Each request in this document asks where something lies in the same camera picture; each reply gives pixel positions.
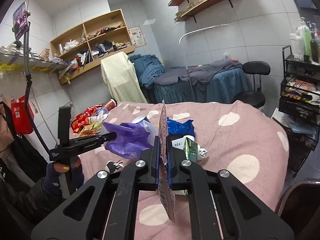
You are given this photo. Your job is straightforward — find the purple plastic bag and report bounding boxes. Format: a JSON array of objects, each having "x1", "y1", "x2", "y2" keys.
[{"x1": 101, "y1": 120, "x2": 158, "y2": 160}]

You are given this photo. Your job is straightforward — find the blue plastic wrapper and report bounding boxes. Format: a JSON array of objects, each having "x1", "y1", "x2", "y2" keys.
[{"x1": 167, "y1": 118, "x2": 195, "y2": 137}]

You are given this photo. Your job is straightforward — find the brown trash bin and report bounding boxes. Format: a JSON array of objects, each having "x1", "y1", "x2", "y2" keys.
[{"x1": 276, "y1": 178, "x2": 320, "y2": 239}]

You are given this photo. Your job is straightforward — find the left hand with glove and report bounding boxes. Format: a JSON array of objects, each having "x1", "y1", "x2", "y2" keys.
[{"x1": 42, "y1": 157, "x2": 84, "y2": 198}]

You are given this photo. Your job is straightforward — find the green drink carton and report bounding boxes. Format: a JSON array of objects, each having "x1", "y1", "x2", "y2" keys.
[{"x1": 183, "y1": 137, "x2": 198, "y2": 162}]

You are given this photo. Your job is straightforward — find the red snack bag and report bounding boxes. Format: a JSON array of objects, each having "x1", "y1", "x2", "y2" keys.
[{"x1": 71, "y1": 104, "x2": 103, "y2": 134}]

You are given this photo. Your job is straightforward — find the crumpled silver wrapper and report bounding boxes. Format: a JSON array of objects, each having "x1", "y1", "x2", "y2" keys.
[{"x1": 197, "y1": 145, "x2": 208, "y2": 161}]

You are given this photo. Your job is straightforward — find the clear plastic bottle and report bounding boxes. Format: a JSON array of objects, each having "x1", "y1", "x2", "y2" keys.
[{"x1": 85, "y1": 107, "x2": 108, "y2": 125}]

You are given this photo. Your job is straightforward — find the red hanging bag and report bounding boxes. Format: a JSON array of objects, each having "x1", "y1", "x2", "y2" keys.
[{"x1": 11, "y1": 96, "x2": 33, "y2": 135}]

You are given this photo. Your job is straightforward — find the pink polka dot blanket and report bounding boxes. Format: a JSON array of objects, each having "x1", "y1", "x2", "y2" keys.
[{"x1": 72, "y1": 101, "x2": 294, "y2": 239}]

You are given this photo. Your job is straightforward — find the cream cloth on chair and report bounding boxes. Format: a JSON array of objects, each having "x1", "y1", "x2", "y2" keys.
[{"x1": 100, "y1": 51, "x2": 147, "y2": 103}]

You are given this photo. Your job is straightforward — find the blue massage bed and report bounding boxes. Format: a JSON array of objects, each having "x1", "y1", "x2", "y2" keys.
[{"x1": 140, "y1": 60, "x2": 250, "y2": 104}]

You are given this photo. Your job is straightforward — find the blue bedding pile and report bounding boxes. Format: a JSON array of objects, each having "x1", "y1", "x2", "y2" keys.
[{"x1": 129, "y1": 54, "x2": 165, "y2": 89}]

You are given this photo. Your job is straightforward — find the wooden cubby shelf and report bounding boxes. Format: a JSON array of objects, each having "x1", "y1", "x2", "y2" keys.
[{"x1": 50, "y1": 9, "x2": 135, "y2": 85}]

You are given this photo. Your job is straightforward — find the glass side shelf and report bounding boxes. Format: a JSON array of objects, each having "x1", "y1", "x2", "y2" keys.
[{"x1": 1, "y1": 43, "x2": 67, "y2": 72}]

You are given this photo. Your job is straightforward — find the black round stool chair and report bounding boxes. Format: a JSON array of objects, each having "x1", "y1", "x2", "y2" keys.
[{"x1": 232, "y1": 61, "x2": 271, "y2": 109}]

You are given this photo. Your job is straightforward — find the phone on stand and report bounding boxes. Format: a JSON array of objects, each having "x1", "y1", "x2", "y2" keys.
[{"x1": 12, "y1": 2, "x2": 30, "y2": 40}]

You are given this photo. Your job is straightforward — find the black mesh cart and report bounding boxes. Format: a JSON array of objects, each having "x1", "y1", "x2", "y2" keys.
[{"x1": 278, "y1": 46, "x2": 319, "y2": 176}]

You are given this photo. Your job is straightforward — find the white curved pole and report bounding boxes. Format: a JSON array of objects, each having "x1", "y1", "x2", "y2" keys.
[{"x1": 178, "y1": 23, "x2": 229, "y2": 102}]

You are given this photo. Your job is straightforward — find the green lotion bottle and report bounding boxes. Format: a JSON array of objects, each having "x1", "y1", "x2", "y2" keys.
[{"x1": 300, "y1": 23, "x2": 312, "y2": 57}]

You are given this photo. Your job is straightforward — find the wall poster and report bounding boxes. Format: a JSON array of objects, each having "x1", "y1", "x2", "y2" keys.
[{"x1": 128, "y1": 26, "x2": 146, "y2": 48}]

